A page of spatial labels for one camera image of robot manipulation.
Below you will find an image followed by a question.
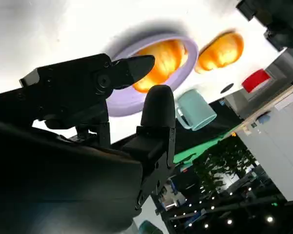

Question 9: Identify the red round button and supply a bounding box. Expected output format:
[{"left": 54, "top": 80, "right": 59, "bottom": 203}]
[{"left": 241, "top": 69, "right": 271, "bottom": 94}]

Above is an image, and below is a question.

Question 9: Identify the white cabinet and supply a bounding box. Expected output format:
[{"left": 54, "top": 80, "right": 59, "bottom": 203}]
[{"left": 236, "top": 80, "right": 293, "bottom": 202}]

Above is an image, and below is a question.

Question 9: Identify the dark leafy plant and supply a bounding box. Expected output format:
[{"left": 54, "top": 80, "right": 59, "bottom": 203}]
[{"left": 192, "top": 138, "right": 259, "bottom": 195}]

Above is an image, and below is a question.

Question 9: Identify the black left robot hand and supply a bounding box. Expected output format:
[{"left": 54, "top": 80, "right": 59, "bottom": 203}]
[{"left": 235, "top": 0, "right": 293, "bottom": 52}]

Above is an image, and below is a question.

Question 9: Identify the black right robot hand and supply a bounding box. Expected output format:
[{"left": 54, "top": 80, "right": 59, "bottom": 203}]
[{"left": 0, "top": 53, "right": 176, "bottom": 234}]

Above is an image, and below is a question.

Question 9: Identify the grey control box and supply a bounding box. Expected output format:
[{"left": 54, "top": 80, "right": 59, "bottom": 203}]
[{"left": 224, "top": 48, "right": 293, "bottom": 120}]

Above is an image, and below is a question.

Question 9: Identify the orange and white bread roll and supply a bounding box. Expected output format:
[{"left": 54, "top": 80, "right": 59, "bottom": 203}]
[
  {"left": 194, "top": 30, "right": 245, "bottom": 75},
  {"left": 131, "top": 40, "right": 188, "bottom": 94}
]

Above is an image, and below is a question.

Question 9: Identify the pale green mug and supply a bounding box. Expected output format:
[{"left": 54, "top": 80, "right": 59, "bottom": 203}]
[{"left": 175, "top": 89, "right": 217, "bottom": 132}]

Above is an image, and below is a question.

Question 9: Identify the green cloth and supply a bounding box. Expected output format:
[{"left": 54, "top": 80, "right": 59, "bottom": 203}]
[{"left": 173, "top": 129, "right": 238, "bottom": 169}]

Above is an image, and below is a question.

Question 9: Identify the lilac plate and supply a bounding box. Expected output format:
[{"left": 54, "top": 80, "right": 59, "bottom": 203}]
[{"left": 106, "top": 33, "right": 199, "bottom": 118}]

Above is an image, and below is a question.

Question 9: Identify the black table grommet hole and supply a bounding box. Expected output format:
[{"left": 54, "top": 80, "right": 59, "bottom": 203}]
[{"left": 220, "top": 82, "right": 235, "bottom": 94}]

